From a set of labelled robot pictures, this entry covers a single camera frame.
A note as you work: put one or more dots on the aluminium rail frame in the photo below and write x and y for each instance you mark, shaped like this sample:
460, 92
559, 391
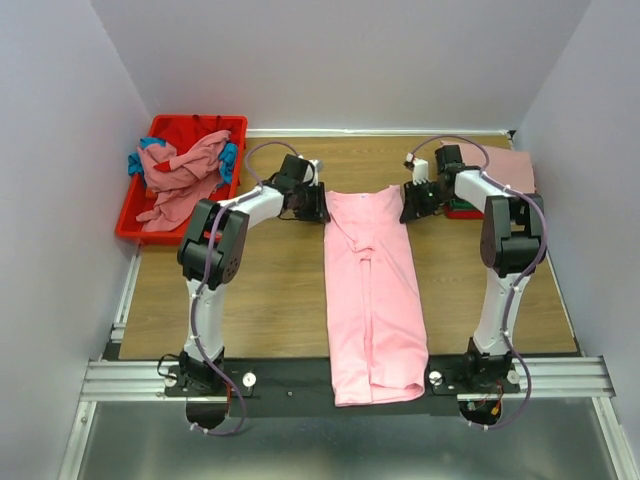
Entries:
126, 428

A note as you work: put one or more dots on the red plastic bin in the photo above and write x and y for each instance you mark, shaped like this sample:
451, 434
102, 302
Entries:
139, 199

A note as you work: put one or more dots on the blue crumpled shirt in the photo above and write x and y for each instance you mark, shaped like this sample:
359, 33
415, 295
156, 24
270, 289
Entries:
134, 162

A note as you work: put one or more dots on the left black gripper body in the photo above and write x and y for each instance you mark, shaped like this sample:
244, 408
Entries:
310, 203

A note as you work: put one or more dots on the light pink t shirt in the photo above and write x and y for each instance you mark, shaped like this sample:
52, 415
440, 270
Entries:
376, 330

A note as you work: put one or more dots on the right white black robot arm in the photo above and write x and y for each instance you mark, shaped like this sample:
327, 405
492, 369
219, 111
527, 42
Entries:
513, 243

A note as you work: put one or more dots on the red shirt in bin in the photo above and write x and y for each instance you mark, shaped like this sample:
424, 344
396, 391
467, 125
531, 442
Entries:
184, 131

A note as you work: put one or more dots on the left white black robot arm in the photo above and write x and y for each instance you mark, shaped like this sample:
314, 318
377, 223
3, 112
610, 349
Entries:
210, 255

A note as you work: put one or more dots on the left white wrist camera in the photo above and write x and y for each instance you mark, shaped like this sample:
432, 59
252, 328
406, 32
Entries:
311, 176

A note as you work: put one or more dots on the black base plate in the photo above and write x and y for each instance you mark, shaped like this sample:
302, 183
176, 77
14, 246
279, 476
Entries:
296, 388

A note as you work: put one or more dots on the crumpled dusty pink shirt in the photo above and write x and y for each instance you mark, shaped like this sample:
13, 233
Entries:
180, 181

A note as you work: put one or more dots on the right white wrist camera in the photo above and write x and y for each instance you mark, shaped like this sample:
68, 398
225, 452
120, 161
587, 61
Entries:
418, 167

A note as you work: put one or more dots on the folded green shirt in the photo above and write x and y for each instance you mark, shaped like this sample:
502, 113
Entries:
460, 205

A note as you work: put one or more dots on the folded dusty pink shirt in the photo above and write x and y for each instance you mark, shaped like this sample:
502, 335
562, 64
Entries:
508, 167

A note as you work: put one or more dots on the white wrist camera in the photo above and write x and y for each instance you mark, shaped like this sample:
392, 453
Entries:
418, 167
311, 176

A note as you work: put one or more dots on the folded red shirt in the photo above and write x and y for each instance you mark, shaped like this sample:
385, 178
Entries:
462, 215

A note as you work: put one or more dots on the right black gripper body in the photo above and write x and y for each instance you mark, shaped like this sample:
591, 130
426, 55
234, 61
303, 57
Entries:
434, 197

